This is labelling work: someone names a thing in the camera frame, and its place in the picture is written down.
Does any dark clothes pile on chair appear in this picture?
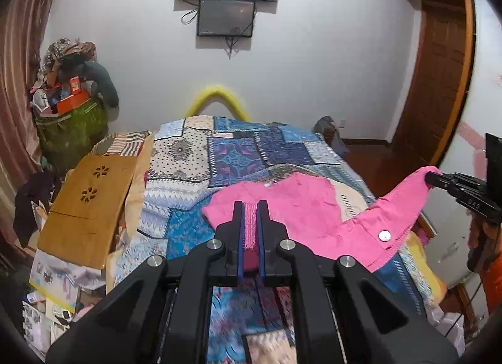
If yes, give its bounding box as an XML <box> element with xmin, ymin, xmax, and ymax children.
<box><xmin>313</xmin><ymin>116</ymin><xmax>350</xmax><ymax>158</ymax></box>

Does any brown wooden door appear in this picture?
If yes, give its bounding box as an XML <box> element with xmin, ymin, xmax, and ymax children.
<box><xmin>391</xmin><ymin>0</ymin><xmax>475</xmax><ymax>167</ymax></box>

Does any green bag with clutter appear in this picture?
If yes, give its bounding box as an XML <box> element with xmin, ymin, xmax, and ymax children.
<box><xmin>30</xmin><ymin>38</ymin><xmax>119</xmax><ymax>174</ymax></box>

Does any small black wall monitor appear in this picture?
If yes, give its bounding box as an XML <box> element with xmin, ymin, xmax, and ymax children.
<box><xmin>196</xmin><ymin>0</ymin><xmax>255</xmax><ymax>38</ymax></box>

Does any papers pile beside bed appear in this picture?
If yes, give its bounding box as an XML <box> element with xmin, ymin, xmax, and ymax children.
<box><xmin>23</xmin><ymin>250</ymin><xmax>105</xmax><ymax>355</ymax></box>

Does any pink knitted cardigan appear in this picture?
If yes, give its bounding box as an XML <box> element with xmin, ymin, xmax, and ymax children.
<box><xmin>202</xmin><ymin>166</ymin><xmax>439</xmax><ymax>272</ymax></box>

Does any pink striped curtain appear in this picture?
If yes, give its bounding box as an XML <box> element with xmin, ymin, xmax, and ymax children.
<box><xmin>1</xmin><ymin>0</ymin><xmax>53</xmax><ymax>245</ymax></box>

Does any wooden lap desk tray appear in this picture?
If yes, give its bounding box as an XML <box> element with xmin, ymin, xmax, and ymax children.
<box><xmin>37</xmin><ymin>155</ymin><xmax>137</xmax><ymax>270</ymax></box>

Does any blue patchwork bed quilt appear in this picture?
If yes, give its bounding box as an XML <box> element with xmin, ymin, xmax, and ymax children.
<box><xmin>93</xmin><ymin>115</ymin><xmax>446</xmax><ymax>363</ymax></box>

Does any right hand orange sleeve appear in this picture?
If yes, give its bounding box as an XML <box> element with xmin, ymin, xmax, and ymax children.
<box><xmin>466</xmin><ymin>210</ymin><xmax>501</xmax><ymax>281</ymax></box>

